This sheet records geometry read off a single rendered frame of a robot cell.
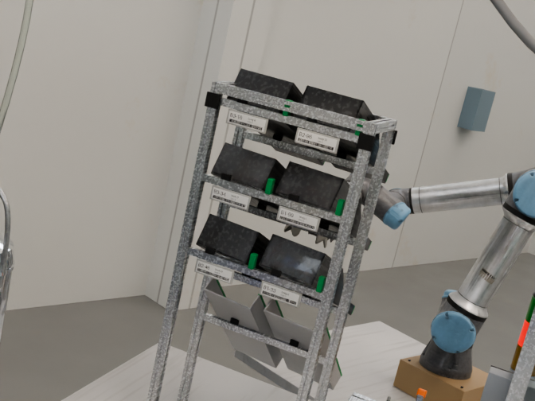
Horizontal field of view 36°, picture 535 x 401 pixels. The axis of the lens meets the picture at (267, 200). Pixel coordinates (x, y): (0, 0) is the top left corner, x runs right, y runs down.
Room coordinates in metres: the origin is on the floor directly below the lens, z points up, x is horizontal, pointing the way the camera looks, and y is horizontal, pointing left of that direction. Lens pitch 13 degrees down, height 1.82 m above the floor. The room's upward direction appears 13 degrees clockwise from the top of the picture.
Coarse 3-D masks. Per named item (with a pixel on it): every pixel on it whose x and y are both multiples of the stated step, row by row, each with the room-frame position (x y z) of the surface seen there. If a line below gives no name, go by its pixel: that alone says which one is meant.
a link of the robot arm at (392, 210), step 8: (384, 192) 2.21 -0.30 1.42; (392, 192) 2.29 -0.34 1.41; (384, 200) 2.19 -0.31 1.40; (392, 200) 2.20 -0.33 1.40; (400, 200) 2.22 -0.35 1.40; (376, 208) 2.20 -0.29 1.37; (384, 208) 2.19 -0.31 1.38; (392, 208) 2.18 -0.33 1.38; (400, 208) 2.19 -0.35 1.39; (408, 208) 2.20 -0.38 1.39; (384, 216) 2.19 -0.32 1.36; (392, 216) 2.18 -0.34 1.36; (400, 216) 2.18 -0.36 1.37; (392, 224) 2.19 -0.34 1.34; (400, 224) 2.22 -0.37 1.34
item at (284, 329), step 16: (272, 304) 1.76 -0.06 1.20; (272, 320) 1.75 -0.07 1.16; (288, 320) 1.71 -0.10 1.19; (288, 336) 1.76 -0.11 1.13; (304, 336) 1.72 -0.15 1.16; (288, 352) 1.83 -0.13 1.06; (320, 352) 1.73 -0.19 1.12; (288, 368) 1.91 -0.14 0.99; (320, 368) 1.80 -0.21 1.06; (336, 368) 1.84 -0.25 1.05
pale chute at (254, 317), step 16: (208, 288) 1.80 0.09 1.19; (224, 304) 1.78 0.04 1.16; (240, 304) 1.74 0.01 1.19; (256, 304) 1.75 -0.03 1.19; (240, 320) 1.80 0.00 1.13; (256, 320) 1.76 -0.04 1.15; (240, 336) 1.87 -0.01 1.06; (272, 336) 1.84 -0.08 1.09; (256, 352) 1.89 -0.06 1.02; (272, 352) 1.86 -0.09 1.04
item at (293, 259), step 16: (272, 240) 1.69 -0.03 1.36; (288, 240) 1.68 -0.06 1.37; (272, 256) 1.67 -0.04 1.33; (288, 256) 1.66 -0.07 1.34; (304, 256) 1.65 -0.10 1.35; (320, 256) 1.64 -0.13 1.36; (288, 272) 1.64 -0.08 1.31; (304, 272) 1.63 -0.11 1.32; (320, 272) 1.63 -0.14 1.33; (336, 304) 1.74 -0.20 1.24; (352, 304) 1.82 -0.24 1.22
